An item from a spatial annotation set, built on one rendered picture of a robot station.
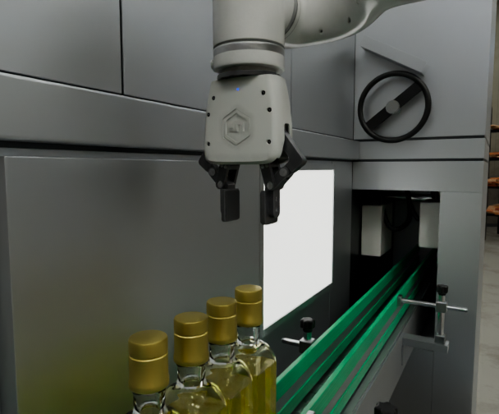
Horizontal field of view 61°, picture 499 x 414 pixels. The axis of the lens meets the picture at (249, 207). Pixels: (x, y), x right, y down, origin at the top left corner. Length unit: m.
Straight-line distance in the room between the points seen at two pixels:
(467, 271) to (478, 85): 0.53
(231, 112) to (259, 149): 0.06
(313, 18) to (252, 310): 0.37
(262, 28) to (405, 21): 0.99
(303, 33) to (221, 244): 0.33
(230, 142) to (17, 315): 0.28
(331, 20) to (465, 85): 0.86
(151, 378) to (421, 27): 1.26
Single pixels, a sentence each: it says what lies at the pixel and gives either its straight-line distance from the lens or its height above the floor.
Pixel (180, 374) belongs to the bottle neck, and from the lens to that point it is 0.45.
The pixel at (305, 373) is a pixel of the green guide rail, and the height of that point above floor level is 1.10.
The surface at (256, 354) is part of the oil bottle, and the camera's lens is 0.54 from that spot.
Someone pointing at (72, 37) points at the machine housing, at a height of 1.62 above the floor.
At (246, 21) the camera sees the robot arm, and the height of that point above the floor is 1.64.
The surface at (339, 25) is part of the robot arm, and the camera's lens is 0.56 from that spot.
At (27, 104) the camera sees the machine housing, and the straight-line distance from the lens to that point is 0.46.
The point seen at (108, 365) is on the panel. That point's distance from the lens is 0.55.
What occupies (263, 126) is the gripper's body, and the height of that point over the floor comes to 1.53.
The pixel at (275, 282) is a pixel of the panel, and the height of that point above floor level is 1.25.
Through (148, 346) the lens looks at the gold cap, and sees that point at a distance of 0.38.
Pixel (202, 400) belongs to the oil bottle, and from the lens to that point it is 0.45.
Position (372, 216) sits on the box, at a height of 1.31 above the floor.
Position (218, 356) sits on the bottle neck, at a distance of 0.49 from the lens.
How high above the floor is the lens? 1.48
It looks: 5 degrees down
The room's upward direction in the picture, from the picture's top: straight up
